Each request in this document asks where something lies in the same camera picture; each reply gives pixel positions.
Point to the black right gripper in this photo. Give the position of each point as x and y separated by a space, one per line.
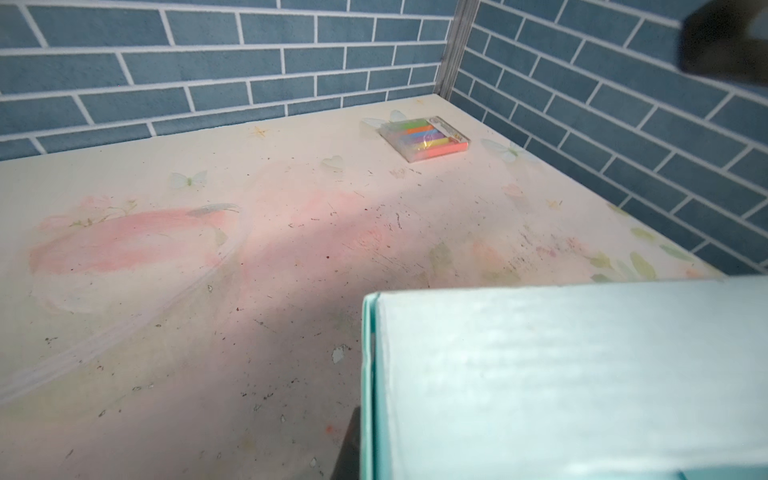
718 41

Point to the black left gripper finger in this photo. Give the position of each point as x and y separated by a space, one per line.
347 465

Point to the light teal paper box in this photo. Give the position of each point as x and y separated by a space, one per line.
639 380

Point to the clear box of markers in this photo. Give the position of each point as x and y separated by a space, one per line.
424 138

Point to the aluminium right corner post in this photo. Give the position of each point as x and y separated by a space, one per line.
457 38

